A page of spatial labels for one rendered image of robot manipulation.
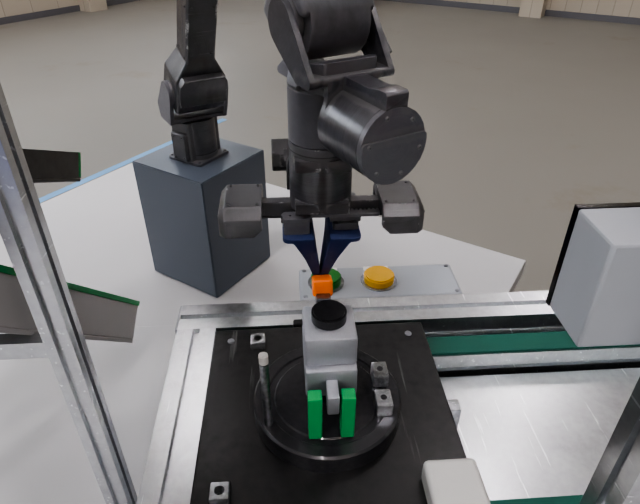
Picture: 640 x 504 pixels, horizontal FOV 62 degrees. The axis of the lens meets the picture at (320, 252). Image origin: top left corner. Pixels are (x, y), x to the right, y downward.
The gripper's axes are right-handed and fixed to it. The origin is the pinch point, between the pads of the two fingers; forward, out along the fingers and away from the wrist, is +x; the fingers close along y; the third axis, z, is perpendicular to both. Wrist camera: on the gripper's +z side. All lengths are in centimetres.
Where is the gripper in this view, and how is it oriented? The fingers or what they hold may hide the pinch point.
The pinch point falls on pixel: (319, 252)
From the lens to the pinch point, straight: 53.1
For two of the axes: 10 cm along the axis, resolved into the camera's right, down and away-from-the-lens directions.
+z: -0.7, -5.7, 8.2
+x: -0.1, 8.2, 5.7
